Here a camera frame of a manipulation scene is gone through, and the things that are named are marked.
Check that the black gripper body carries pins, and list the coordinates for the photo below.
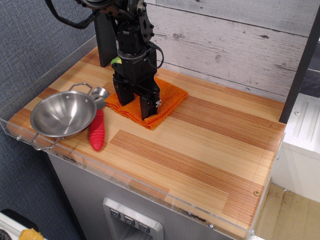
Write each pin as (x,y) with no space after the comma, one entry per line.
(139,75)

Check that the white cabinet at right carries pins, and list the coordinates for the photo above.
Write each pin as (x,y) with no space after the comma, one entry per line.
(297,163)

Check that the red handled metal spoon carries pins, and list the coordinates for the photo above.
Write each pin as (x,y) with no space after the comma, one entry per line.
(97,126)

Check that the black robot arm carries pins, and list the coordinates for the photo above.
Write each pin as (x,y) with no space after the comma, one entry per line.
(131,25)

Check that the toy corn cob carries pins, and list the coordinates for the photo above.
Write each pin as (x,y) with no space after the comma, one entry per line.
(116,60)

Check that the steel bowl with handles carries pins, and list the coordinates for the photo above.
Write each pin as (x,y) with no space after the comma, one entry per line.
(64,114)

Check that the black and yellow object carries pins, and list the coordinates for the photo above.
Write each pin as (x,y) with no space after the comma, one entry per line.
(14,226)

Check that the dark left shelf post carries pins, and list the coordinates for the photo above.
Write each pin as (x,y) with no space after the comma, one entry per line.
(106,39)

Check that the clear acrylic table guard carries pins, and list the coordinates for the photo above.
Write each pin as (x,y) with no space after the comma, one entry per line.
(210,159)

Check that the silver dispenser button panel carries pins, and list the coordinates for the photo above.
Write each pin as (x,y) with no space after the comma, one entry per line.
(126,223)

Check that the dark shelf post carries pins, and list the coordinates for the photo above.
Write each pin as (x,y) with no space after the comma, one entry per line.
(106,39)
(304,63)

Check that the dark right shelf post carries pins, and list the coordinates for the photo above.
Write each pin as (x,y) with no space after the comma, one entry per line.
(304,63)

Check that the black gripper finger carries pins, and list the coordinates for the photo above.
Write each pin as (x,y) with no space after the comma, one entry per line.
(148,107)
(124,93)

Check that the orange cloth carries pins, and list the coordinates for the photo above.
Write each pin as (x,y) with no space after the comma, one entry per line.
(171,96)

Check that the grey toy fridge cabinet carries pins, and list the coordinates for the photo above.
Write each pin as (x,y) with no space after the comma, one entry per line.
(86,191)

